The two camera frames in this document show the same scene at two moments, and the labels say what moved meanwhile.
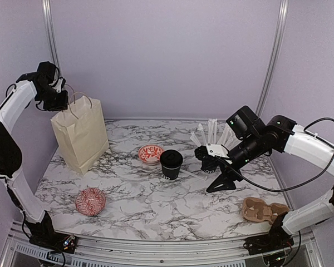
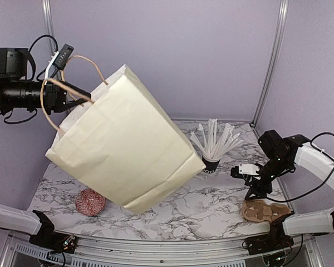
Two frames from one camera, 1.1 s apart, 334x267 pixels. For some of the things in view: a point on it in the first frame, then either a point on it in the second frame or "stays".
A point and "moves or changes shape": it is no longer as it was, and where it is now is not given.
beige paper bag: [81, 133] moves or changes shape
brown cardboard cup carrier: [255, 209] stays
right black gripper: [226, 169] → [258, 188]
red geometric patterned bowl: [90, 201] stays
